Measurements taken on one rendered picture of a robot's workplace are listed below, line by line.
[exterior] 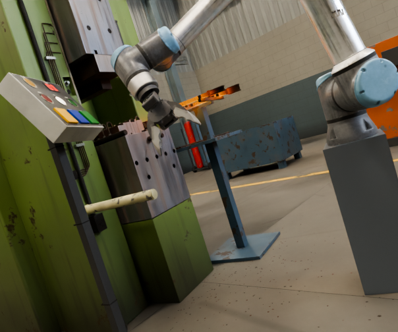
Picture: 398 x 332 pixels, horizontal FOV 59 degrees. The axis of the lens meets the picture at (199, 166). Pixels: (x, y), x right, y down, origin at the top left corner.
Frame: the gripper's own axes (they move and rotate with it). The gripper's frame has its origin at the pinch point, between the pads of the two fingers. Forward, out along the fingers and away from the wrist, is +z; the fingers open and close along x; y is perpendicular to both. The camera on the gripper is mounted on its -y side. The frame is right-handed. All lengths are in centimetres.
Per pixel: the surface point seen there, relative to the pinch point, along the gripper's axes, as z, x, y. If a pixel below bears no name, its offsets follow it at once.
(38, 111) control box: -42, 35, 3
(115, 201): -13, 47, 46
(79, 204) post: -16, 53, 28
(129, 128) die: -50, 29, 73
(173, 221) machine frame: 2, 42, 88
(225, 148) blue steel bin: -112, 16, 474
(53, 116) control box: -37.2, 31.5, 3.9
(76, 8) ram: -107, 11, 47
